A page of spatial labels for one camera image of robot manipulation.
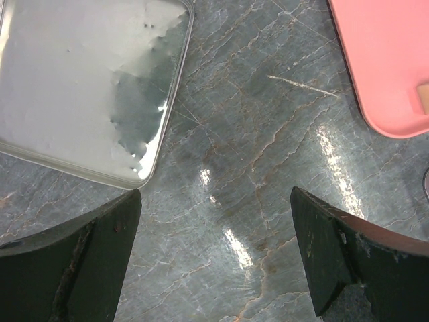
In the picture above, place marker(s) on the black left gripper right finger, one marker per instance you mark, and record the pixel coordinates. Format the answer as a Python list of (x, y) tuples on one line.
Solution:
[(339, 249)]

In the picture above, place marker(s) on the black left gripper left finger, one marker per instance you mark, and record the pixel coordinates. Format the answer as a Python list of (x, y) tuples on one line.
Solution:
[(73, 271)]

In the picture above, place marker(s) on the silver tin lid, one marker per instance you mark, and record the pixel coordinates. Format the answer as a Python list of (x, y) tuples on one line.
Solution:
[(87, 87)]

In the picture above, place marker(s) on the pink chocolate tray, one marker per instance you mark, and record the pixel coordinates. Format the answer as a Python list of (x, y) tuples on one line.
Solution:
[(386, 49)]

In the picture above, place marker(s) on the pink square chocolate tin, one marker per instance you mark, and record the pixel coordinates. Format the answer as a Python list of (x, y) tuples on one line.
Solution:
[(426, 183)]

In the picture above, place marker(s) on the white square chocolate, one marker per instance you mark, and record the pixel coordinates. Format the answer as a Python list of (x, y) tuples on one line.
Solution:
[(423, 95)]

